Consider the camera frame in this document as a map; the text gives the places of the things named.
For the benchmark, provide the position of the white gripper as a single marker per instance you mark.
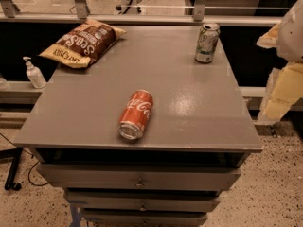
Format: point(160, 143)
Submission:
point(292, 35)

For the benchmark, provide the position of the green white 7up can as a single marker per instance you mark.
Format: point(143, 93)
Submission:
point(207, 41)

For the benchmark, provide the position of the red coca-cola can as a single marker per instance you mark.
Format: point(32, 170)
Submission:
point(136, 114)

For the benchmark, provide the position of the brown chip bag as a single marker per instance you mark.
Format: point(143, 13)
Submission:
point(83, 45)

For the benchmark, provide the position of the grey drawer cabinet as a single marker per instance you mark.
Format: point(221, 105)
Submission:
point(147, 135)

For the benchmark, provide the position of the top grey drawer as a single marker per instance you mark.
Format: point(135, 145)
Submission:
point(140, 177)

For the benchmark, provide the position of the grey drawer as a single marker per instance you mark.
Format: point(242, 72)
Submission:
point(142, 201)
point(140, 177)
point(144, 218)

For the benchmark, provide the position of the middle grey drawer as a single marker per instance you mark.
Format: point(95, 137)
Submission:
point(142, 201)

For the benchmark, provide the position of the bottom grey drawer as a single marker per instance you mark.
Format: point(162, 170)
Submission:
point(144, 218)

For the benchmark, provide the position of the white pump dispenser bottle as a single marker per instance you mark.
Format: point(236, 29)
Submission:
point(34, 74)

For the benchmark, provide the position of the black stand leg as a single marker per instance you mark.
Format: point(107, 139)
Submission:
point(14, 155)

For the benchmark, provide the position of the metal railing frame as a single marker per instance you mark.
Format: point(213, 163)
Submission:
point(76, 11)

